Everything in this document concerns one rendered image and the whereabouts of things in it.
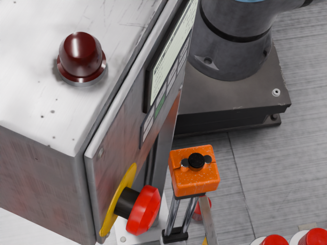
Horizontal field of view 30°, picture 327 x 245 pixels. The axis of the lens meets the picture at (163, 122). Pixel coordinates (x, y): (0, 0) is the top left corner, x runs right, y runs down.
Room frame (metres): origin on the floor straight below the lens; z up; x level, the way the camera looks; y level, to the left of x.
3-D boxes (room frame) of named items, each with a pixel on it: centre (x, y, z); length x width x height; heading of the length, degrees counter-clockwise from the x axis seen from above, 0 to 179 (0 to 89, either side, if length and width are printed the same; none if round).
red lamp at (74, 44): (0.16, 0.05, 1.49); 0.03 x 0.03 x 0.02
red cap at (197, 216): (0.30, -0.07, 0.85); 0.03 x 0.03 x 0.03
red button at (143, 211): (0.14, 0.01, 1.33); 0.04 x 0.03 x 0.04; 163
